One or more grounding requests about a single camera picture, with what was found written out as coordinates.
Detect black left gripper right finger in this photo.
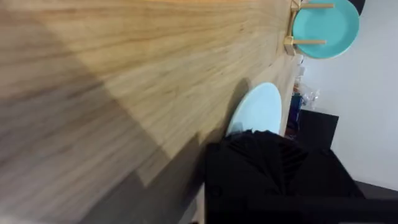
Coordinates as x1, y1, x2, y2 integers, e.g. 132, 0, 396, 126
279, 135, 365, 200

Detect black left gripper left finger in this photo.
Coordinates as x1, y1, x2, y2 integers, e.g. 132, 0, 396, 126
205, 129, 287, 200

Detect pale blue plate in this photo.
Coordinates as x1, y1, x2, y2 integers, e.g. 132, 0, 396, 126
226, 82, 283, 136

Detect teal plate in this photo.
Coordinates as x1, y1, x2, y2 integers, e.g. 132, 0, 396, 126
292, 0, 361, 60

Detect wooden peg dish rack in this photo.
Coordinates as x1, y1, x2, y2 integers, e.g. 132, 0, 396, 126
283, 0, 335, 57

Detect black box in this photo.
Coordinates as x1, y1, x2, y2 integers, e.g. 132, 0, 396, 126
297, 109, 340, 152

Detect clutter heap at table edge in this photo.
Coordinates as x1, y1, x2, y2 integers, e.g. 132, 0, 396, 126
285, 54, 320, 138

